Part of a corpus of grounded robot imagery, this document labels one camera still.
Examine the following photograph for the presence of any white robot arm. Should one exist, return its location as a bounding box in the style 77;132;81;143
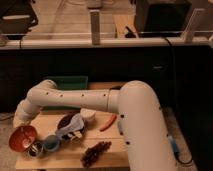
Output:
13;80;177;171

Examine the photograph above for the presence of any red bowl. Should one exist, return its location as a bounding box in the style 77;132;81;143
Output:
9;125;38;152

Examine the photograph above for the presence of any orange carrot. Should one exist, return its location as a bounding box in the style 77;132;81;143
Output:
99;114;117;132

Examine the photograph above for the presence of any white cup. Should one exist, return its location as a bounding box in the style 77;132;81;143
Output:
80;108;96;124

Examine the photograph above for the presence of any green plastic tray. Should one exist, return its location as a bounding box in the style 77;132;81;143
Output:
41;75;89;111

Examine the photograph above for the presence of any blue grey cloth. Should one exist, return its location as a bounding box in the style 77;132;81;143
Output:
54;112;86;141

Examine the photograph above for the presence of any wooden table board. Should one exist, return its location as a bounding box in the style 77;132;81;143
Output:
15;82;130;171

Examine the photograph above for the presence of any bunch of dark grapes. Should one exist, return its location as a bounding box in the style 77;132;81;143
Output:
81;141;112;168

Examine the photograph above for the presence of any blue plastic cup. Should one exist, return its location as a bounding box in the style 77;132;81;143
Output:
43;135;60;152

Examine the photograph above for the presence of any blue tape roll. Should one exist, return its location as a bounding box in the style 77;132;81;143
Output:
169;135;179;156

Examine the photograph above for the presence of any small metal cup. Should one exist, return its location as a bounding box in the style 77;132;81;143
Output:
28;141;44;158

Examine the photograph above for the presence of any black chair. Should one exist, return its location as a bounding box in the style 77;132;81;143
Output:
0;0;38;40

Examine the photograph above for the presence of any black handled utensil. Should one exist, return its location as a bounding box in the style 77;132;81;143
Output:
110;85;122;90

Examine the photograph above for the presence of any grey metal post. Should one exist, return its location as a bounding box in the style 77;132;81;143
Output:
90;10;100;45

